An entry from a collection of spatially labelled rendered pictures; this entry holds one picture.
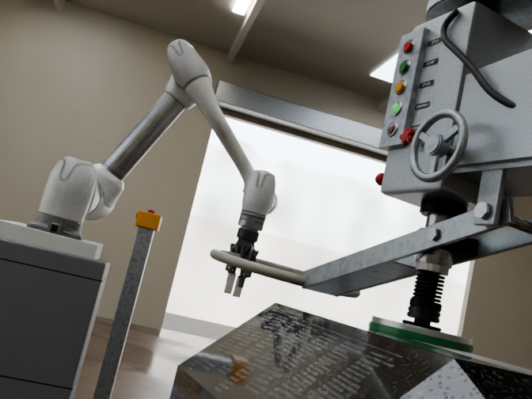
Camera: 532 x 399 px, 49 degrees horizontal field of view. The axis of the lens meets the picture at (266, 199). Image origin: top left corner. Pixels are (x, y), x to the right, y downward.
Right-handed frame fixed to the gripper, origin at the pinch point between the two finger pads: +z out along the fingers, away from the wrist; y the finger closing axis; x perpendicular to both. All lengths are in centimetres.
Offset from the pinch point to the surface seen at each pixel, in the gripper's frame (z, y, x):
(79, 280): 10, -18, -47
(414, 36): -72, 72, -26
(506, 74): -60, 99, -31
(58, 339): 28, -17, -49
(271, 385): 7, 83, -54
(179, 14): -272, -511, 211
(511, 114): -51, 103, -32
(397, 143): -46, 75, -27
